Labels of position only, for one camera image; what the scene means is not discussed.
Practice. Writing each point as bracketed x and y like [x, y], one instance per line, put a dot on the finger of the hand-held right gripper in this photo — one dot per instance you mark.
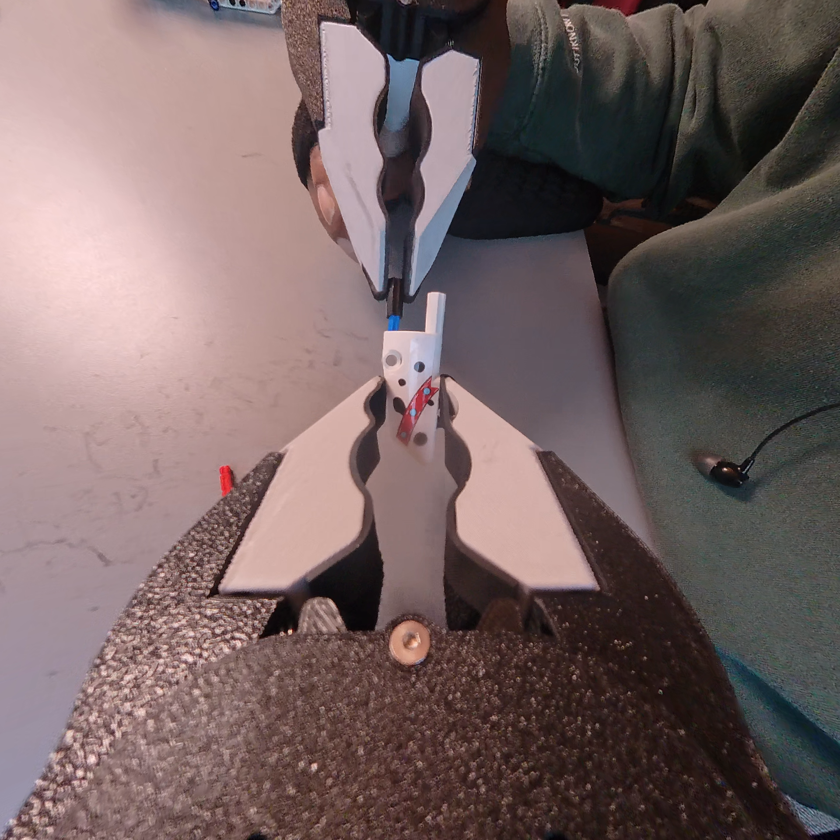
[453, 131]
[351, 131]

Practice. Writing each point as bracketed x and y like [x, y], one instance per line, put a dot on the black earbud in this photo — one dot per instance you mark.
[722, 469]

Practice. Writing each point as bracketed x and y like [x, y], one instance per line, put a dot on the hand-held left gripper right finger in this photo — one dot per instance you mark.
[518, 518]

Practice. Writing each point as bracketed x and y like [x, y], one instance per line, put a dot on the partly built toy vehicle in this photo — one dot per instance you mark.
[249, 3]

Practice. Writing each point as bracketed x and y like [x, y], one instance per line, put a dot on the person's right forearm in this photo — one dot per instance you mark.
[590, 98]

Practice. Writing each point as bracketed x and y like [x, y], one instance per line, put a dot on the white spotted toy panel assembly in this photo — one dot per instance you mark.
[413, 354]

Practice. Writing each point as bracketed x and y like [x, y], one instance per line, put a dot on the black toy tube connector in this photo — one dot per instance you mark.
[395, 298]

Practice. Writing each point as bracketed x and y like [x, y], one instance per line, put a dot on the red toy axle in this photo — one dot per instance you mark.
[226, 479]

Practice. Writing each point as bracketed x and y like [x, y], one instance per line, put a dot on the person's right hand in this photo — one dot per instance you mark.
[328, 197]

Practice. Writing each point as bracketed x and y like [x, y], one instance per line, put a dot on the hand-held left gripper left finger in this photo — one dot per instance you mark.
[302, 518]

